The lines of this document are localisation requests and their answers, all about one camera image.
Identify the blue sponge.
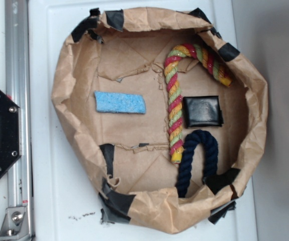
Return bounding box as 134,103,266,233
94,91,146,114

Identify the brown paper bag tray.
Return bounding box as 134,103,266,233
51,7,268,234

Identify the multicolour twisted rope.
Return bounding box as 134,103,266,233
163,43,233,165

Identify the metal corner bracket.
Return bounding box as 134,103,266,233
0,206,29,240

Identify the black square pad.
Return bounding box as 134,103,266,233
182,96,224,129

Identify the aluminium frame rail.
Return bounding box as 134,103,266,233
5,1,35,240

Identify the dark blue twisted rope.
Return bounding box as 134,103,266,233
175,129,219,198

